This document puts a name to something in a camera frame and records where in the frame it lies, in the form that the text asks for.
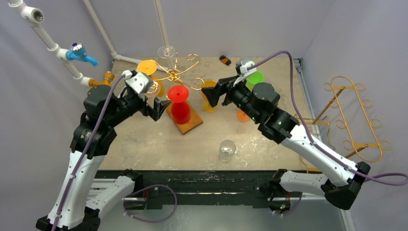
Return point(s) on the green plastic cup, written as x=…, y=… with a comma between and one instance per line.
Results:
x=253, y=79

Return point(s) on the orange brass tap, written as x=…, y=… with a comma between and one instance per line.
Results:
x=108, y=77

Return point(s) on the orange plastic goblet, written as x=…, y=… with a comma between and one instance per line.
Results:
x=241, y=116

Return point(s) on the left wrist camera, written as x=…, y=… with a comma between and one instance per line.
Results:
x=139, y=82

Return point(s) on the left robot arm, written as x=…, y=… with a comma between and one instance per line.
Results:
x=86, y=150

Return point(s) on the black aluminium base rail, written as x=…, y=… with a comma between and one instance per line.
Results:
x=93, y=194

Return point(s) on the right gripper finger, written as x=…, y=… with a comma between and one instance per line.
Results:
x=229, y=80
x=213, y=93

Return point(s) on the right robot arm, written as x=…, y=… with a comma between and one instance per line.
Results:
x=340, y=179

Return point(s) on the black orange hex key set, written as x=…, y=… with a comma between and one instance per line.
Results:
x=225, y=60

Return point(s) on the yellow plastic goblet front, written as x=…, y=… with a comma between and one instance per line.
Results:
x=149, y=67

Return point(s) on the gold wire wine glass rack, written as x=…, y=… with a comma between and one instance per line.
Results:
x=174, y=76

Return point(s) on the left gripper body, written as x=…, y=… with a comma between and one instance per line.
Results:
x=129, y=104

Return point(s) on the red plastic goblet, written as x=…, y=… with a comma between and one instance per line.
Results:
x=180, y=110

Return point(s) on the ribbed clear wine glass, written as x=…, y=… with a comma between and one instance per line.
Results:
x=168, y=54

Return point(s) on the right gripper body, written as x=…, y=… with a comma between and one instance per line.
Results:
x=225, y=92

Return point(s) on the blue tap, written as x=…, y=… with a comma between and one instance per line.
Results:
x=78, y=52

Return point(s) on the gold wall hook rack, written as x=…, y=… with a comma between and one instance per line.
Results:
x=350, y=121

